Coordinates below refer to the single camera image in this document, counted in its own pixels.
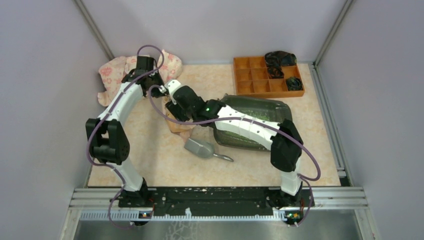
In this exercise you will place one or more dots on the silver metal scoop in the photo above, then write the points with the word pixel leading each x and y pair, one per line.
pixel 204 149

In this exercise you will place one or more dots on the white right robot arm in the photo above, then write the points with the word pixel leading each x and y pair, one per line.
pixel 282 139

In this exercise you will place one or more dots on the pink cat litter bag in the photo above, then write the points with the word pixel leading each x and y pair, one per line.
pixel 183 131

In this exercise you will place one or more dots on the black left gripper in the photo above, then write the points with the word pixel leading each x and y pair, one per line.
pixel 157 93

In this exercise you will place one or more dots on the green cat litter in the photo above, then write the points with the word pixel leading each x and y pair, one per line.
pixel 266 115

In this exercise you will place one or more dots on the orange divided organizer tray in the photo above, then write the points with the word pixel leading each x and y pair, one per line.
pixel 254 78

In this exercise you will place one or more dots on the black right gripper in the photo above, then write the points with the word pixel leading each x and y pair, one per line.
pixel 173 108

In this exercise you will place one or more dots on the floral pink cloth bag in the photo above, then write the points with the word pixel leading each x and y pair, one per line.
pixel 113 72

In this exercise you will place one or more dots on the dark grey litter box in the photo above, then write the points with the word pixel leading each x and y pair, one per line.
pixel 242 103

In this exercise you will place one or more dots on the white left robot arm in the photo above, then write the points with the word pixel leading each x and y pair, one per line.
pixel 107 143

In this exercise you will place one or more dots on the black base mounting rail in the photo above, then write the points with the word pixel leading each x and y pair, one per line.
pixel 215 201

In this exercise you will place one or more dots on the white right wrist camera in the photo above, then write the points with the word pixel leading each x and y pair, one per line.
pixel 170 88

